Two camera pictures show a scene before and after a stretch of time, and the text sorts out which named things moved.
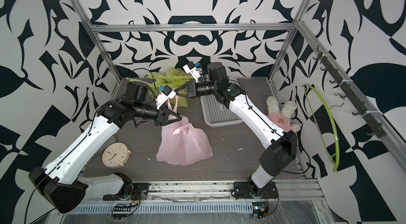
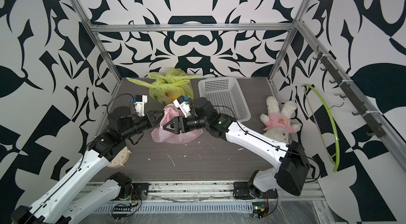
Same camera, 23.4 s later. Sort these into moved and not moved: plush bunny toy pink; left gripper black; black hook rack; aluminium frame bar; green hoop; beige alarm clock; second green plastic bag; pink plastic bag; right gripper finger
Moved: right gripper finger; pink plastic bag; left gripper black
Not moved: aluminium frame bar; second green plastic bag; beige alarm clock; black hook rack; plush bunny toy pink; green hoop
